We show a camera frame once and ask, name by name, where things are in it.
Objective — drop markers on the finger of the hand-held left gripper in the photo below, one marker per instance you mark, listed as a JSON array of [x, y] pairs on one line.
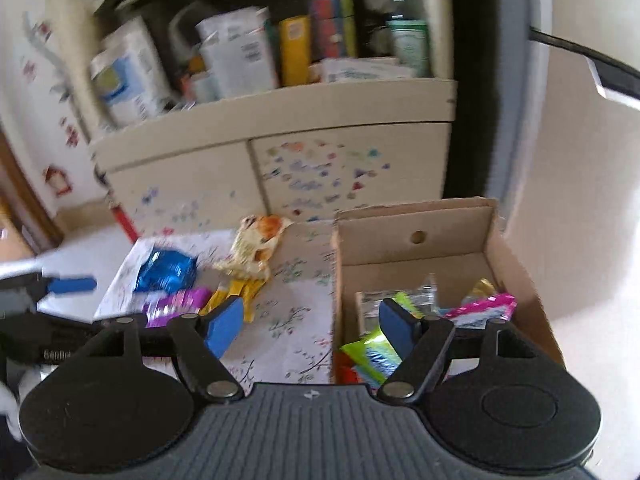
[[72, 285], [70, 329]]

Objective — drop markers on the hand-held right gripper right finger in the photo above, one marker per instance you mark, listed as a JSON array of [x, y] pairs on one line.
[[397, 325]]

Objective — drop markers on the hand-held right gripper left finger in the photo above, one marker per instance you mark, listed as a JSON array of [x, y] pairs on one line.
[[225, 327]]

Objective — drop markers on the silver foil bag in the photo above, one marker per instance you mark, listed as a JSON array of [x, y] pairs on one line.
[[400, 292]]

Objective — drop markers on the green snack packet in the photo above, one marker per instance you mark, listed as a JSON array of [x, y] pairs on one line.
[[372, 355]]

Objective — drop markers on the pink snack packet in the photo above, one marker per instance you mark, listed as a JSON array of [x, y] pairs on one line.
[[482, 307]]

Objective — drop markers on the white printed cardboard box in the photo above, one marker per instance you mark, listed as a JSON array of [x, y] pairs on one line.
[[450, 255]]

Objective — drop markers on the gold patterned packet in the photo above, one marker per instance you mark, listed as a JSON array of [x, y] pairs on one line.
[[481, 289]]

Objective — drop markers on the mustard yellow small packet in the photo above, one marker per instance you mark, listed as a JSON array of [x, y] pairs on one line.
[[250, 292], [217, 297]]

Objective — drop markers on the purple snack packet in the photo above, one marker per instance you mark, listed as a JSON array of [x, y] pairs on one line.
[[175, 302]]

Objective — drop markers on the orange snack packet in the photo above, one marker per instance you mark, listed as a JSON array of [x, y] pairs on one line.
[[345, 372]]

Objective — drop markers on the floral tablecloth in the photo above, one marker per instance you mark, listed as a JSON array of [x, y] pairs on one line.
[[295, 300]]

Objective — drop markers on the blue foil bag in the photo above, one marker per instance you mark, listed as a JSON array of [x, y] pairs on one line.
[[167, 270]]

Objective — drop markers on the red box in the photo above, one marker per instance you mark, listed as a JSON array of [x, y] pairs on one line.
[[125, 222]]

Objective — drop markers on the cream snack packet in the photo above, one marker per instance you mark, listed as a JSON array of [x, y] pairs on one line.
[[255, 245]]

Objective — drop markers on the cream cabinet with stickers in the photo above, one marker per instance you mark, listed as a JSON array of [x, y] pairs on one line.
[[300, 160]]

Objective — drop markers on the white and blue carton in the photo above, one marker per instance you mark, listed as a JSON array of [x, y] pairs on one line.
[[132, 75]]

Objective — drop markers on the flat white box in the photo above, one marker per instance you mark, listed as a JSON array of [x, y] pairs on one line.
[[365, 70]]

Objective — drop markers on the yellow box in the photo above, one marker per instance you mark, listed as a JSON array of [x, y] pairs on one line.
[[295, 52]]

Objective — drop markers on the green labelled bottle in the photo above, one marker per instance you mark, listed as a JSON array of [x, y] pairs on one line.
[[407, 35]]

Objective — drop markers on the multicoloured striped box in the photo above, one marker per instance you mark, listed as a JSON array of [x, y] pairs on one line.
[[332, 30]]

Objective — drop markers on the red house wall decoration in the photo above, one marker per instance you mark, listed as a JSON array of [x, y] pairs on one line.
[[57, 180]]

